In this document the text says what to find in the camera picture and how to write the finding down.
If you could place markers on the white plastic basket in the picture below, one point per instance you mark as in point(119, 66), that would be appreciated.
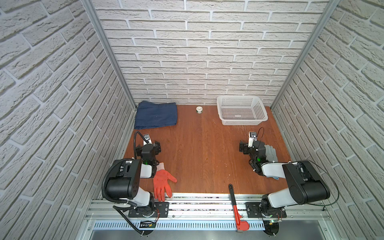
point(241, 110)

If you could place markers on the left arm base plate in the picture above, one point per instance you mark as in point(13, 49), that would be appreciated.
point(159, 209)

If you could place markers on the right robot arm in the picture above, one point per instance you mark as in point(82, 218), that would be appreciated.
point(304, 184)

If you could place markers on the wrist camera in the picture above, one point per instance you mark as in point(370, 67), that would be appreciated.
point(252, 138)
point(147, 139)

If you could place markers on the white tape roll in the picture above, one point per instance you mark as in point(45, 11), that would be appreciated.
point(199, 110)

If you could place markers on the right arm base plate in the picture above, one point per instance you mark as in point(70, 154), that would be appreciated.
point(255, 209)

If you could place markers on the red work glove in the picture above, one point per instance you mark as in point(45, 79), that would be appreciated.
point(161, 185)

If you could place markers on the red pipe wrench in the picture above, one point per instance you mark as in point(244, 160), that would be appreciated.
point(240, 225)

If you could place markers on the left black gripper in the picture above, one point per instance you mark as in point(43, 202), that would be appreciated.
point(140, 152)

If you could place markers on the blue denim trousers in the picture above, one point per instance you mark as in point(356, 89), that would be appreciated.
point(150, 115)

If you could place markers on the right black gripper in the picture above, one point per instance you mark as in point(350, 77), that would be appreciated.
point(245, 147)

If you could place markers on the grey blue work glove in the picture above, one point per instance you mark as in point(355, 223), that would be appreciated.
point(271, 154)

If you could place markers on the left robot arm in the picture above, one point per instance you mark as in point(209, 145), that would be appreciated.
point(121, 183)

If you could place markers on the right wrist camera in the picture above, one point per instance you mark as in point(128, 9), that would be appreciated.
point(252, 138)

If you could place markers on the aluminium rail frame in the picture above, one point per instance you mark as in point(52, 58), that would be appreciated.
point(212, 212)

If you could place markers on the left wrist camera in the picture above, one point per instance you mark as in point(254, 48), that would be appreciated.
point(147, 139)

